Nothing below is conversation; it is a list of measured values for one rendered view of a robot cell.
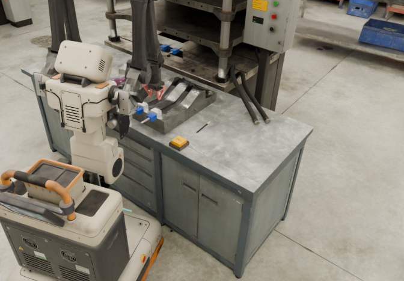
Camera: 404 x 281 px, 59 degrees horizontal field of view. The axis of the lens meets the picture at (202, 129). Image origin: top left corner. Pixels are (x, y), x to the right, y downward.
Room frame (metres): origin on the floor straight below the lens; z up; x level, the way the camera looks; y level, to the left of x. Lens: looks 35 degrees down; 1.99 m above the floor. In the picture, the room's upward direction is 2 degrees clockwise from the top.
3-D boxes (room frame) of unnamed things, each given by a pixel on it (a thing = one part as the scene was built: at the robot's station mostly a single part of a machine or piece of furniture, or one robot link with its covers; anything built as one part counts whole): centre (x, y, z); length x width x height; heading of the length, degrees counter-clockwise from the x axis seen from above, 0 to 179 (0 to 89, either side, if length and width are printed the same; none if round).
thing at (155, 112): (1.65, 0.29, 0.89); 0.13 x 0.05 x 0.05; 143
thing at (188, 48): (2.87, 0.13, 0.87); 0.50 x 0.27 x 0.17; 144
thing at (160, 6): (2.95, 0.11, 0.96); 1.29 x 0.83 x 0.18; 54
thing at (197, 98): (1.90, 0.17, 0.87); 0.50 x 0.26 x 0.14; 144
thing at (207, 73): (2.96, 0.13, 0.76); 1.30 x 0.84 x 0.07; 54
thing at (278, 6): (2.34, -0.42, 0.74); 0.31 x 0.22 x 1.47; 54
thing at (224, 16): (2.95, 0.11, 1.20); 1.29 x 0.83 x 0.19; 54
